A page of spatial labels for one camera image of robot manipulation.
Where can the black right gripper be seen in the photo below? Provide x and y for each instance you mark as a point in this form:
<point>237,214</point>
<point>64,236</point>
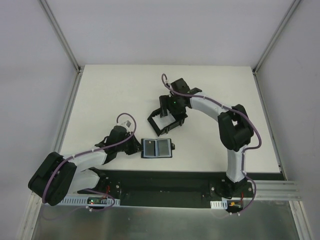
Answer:
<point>175,120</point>

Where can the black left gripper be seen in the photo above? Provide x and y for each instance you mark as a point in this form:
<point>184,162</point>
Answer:
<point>135,146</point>

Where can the black leather card holder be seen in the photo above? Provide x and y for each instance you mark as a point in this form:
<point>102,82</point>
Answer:
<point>157,148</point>

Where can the black plastic card tray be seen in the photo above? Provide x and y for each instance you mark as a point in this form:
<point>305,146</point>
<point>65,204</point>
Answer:
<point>162,125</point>

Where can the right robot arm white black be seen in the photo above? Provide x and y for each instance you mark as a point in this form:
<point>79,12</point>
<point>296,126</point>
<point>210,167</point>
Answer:
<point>234,127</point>

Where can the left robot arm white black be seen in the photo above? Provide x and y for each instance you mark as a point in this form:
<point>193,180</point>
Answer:
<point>57,176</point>

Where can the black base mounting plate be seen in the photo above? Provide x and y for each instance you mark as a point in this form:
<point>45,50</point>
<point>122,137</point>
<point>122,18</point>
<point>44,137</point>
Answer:
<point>169,189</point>

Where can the left white cable duct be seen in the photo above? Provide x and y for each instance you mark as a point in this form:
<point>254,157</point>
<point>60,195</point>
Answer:
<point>89,201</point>

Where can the white cable duct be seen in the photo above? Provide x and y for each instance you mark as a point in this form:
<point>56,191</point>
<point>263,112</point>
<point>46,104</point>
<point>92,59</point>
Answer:
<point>89,201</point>
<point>219,204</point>

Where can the right white cable duct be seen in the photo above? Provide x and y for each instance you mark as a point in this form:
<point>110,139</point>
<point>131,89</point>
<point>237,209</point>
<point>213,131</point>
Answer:
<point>219,204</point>

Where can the aluminium front frame rail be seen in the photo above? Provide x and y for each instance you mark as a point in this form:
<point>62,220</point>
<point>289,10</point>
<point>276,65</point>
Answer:
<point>277,190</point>

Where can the left aluminium frame post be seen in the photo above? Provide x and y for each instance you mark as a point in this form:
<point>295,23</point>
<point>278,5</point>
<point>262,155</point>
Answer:
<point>59,34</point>

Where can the aluminium frame post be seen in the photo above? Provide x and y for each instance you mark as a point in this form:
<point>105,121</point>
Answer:
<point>59,34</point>
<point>277,33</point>

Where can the right aluminium frame post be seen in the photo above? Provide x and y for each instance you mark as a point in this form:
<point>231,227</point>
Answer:
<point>277,33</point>

